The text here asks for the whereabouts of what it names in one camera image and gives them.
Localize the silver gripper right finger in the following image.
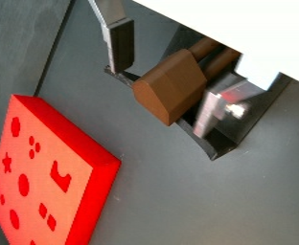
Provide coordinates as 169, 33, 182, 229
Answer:
193, 73, 279, 139

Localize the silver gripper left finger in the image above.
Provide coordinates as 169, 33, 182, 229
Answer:
87, 0, 134, 74

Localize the brown three prong object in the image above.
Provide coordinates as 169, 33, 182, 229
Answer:
132, 37, 240, 126

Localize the black curved fixture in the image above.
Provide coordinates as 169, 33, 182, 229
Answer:
104, 25, 292, 162

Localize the red foam shape board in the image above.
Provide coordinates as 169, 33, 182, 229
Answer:
0, 95, 120, 245

